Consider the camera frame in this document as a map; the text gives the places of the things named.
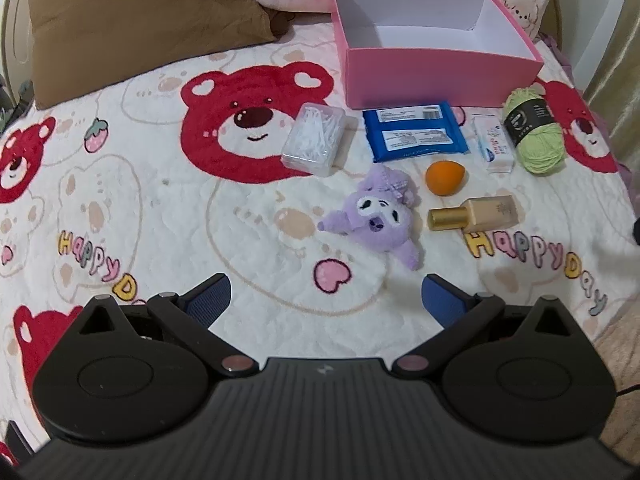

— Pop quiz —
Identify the dark object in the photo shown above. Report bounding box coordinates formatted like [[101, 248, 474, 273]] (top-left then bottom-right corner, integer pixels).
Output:
[[0, 75, 36, 121]]

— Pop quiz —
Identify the beige foundation bottle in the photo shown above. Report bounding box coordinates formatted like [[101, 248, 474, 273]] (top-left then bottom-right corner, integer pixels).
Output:
[[426, 195, 518, 234]]

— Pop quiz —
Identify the bear printed bed blanket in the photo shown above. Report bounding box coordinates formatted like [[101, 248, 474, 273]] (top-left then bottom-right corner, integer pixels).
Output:
[[0, 10, 640, 466]]

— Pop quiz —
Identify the purple plush toy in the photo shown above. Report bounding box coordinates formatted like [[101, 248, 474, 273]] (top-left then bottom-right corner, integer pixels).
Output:
[[317, 166, 423, 272]]

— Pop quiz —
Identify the green yarn ball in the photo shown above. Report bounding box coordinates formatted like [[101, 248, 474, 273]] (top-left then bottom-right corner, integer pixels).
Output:
[[501, 85, 568, 176]]

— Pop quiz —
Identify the small white carton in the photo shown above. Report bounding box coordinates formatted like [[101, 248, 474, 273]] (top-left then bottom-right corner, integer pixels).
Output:
[[470, 114, 516, 175]]

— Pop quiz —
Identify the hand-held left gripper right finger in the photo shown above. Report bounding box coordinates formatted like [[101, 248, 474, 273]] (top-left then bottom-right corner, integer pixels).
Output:
[[390, 274, 581, 379]]

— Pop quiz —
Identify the blue wet wipes packet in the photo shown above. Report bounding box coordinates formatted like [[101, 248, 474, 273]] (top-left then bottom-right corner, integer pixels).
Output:
[[362, 101, 470, 163]]

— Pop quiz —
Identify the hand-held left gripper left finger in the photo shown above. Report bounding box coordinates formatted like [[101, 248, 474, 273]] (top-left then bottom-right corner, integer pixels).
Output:
[[79, 273, 260, 379]]

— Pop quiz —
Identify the beige curtain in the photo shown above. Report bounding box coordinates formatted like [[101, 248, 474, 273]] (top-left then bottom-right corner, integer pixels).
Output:
[[582, 0, 640, 126]]

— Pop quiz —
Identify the clear floss pick box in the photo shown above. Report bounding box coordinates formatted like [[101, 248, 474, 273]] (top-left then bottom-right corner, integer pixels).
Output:
[[280, 102, 346, 177]]

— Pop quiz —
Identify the pink cardboard box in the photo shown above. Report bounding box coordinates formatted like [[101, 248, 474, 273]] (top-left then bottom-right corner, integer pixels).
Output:
[[331, 0, 545, 110]]

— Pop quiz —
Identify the orange makeup sponge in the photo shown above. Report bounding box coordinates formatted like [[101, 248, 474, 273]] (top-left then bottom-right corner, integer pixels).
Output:
[[425, 160, 466, 196]]

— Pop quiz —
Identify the brown pillow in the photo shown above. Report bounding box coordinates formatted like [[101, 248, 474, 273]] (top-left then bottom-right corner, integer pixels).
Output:
[[25, 0, 281, 110]]

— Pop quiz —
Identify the purple cloth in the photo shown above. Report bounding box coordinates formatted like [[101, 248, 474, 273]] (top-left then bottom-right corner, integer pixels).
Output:
[[539, 32, 575, 78]]

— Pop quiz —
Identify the cream bed headboard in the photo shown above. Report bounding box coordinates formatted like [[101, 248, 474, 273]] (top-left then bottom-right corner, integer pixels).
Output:
[[0, 0, 41, 86]]

